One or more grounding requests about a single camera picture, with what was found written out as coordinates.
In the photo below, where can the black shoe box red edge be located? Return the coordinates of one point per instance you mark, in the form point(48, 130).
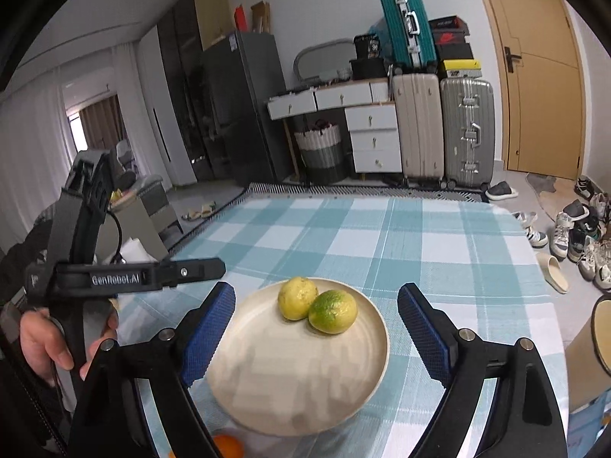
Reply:
point(446, 22)

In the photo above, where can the blue white checked tablecloth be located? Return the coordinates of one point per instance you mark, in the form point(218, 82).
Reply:
point(429, 248)

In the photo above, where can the pile of sneakers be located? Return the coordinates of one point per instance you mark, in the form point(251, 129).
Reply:
point(577, 238)

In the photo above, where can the tan wooden door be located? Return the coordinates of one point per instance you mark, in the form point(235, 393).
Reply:
point(539, 105)

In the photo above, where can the oval mirror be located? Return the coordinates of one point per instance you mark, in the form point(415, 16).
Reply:
point(320, 59)

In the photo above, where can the dark glass wardrobe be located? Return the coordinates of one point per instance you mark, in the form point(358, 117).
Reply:
point(184, 81)

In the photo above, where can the brown cardboard pieces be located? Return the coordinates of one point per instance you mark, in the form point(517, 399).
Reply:
point(260, 16)

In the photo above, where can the white paper towel roll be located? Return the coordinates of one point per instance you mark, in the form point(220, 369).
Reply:
point(138, 250)

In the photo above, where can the yellow green bag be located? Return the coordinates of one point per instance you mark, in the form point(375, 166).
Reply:
point(117, 195)

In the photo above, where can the teal suitcase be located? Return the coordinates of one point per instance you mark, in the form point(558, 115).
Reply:
point(396, 24)

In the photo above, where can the white wardrobe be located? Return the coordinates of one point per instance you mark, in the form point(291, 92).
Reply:
point(157, 105)

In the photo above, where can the person's left hand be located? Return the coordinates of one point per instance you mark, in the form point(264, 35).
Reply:
point(40, 343)

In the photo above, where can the plain black shoe box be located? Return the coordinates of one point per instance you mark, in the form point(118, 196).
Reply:
point(456, 52)

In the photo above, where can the beige furniture piece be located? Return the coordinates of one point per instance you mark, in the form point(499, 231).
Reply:
point(584, 367)

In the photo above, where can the large orange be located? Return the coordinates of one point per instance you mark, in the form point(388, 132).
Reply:
point(229, 447)

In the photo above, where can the beige slipper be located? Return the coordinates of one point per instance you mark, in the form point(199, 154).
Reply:
point(553, 272)

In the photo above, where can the person's black jacket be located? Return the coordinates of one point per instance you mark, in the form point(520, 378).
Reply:
point(19, 415)

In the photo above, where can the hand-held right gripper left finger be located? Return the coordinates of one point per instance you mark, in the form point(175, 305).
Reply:
point(210, 334)

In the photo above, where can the red bag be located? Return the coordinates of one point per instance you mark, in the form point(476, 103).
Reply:
point(241, 19)

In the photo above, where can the yellow black shoe box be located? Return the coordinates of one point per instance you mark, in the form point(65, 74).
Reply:
point(460, 67)

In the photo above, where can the white drawer cabinet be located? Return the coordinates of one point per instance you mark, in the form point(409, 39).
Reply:
point(374, 143)

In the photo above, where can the white dressing table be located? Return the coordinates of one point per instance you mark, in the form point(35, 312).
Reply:
point(334, 98)

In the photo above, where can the grey slipper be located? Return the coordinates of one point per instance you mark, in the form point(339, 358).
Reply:
point(501, 192)

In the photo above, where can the black printed box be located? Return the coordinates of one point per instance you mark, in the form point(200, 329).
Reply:
point(367, 46)

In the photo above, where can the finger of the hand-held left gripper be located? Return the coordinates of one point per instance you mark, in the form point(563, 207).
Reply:
point(195, 269)

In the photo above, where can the beige low table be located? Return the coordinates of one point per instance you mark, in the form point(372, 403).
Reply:
point(138, 222)

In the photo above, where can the black white striped rug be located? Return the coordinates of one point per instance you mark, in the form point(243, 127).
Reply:
point(334, 191)

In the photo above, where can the grey cabinet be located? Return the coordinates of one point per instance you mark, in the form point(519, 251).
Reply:
point(157, 195)

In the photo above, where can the grey white laundry basket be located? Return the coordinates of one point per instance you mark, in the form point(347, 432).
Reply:
point(320, 152)

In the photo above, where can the brown curtain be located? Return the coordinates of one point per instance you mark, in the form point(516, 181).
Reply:
point(102, 124)

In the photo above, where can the grey white chair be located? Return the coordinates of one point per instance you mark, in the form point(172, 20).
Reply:
point(125, 162)

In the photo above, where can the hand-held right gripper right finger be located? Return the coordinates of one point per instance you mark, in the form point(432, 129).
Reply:
point(420, 329)

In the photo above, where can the beige suitcase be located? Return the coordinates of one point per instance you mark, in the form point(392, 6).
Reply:
point(420, 129)

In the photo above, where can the silver suitcase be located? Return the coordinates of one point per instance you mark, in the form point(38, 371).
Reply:
point(465, 119)

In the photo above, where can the dark grey refrigerator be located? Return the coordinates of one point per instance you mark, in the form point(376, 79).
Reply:
point(243, 105)

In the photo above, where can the cream round plate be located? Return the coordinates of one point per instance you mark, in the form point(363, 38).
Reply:
point(286, 372)

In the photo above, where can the grey door mat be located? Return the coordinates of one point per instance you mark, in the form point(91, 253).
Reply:
point(549, 195)

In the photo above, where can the white curtain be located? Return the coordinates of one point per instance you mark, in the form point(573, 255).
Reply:
point(28, 143)

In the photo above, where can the green yellow lemon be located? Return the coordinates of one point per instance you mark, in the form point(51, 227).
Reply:
point(334, 312)

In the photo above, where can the black shoe box red logo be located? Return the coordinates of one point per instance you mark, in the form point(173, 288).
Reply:
point(451, 36)

